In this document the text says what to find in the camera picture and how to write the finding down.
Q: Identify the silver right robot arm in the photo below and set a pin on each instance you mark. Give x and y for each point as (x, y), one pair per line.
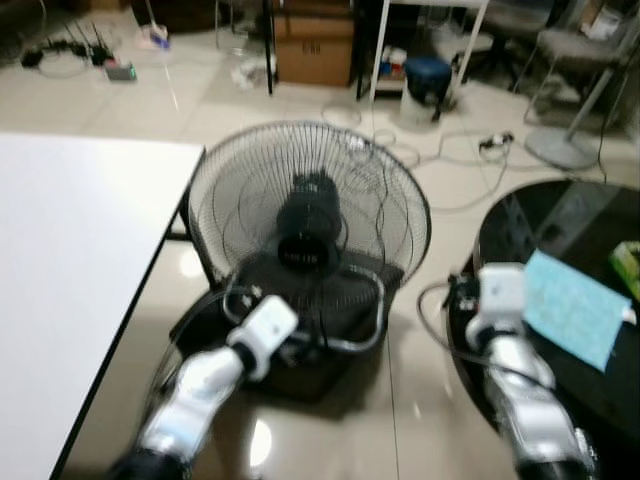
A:
(532, 405)

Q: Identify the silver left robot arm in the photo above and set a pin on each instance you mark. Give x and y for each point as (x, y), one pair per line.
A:
(190, 402)

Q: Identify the light blue placemat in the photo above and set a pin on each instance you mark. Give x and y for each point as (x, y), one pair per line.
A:
(575, 308)

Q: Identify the black round glass table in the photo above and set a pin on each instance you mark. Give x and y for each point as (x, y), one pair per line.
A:
(560, 215)

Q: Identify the green tissue box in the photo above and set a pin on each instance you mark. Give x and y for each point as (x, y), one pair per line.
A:
(628, 268)

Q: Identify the grey round base floor stand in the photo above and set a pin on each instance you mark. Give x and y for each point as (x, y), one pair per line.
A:
(562, 148)

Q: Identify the white bin blue lid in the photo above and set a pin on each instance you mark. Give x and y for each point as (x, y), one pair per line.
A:
(427, 85)

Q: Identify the grey office chair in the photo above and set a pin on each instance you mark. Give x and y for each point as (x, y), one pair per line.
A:
(575, 45)

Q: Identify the crumpled white plastic bag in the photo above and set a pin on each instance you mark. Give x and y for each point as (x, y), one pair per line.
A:
(248, 75)

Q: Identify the brown cardboard box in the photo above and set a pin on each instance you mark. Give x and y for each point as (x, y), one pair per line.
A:
(314, 55)

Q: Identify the small green grey device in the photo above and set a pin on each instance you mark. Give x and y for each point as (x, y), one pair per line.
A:
(121, 72)

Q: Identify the white blue bag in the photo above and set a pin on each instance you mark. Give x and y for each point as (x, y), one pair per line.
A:
(154, 38)

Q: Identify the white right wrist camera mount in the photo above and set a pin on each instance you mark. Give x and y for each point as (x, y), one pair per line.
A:
(498, 298)

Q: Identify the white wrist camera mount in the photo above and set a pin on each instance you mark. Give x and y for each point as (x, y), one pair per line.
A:
(498, 298)
(263, 335)

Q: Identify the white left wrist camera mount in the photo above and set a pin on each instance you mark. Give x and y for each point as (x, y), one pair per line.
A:
(263, 335)

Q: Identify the white table black frame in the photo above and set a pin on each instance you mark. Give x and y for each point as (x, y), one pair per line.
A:
(70, 300)

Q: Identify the white desk frame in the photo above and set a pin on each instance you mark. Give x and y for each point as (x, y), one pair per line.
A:
(380, 50)

